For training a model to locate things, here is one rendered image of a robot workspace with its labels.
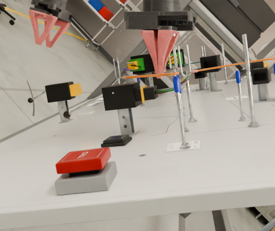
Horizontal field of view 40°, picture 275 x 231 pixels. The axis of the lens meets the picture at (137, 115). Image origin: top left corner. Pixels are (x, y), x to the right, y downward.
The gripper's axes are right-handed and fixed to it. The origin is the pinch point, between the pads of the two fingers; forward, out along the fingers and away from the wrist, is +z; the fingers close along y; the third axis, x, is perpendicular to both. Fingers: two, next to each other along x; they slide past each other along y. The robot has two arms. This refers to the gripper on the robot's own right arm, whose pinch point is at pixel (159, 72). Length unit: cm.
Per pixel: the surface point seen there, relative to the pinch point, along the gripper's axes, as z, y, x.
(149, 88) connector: 2.8, 2.2, -2.0
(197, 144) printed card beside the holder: 9.2, -7.3, 7.2
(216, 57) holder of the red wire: -1, -4, -54
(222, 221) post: 49, -9, -52
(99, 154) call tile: 7.3, 1.3, 21.9
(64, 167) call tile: 8.3, 4.2, 24.4
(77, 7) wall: -86, 371, -753
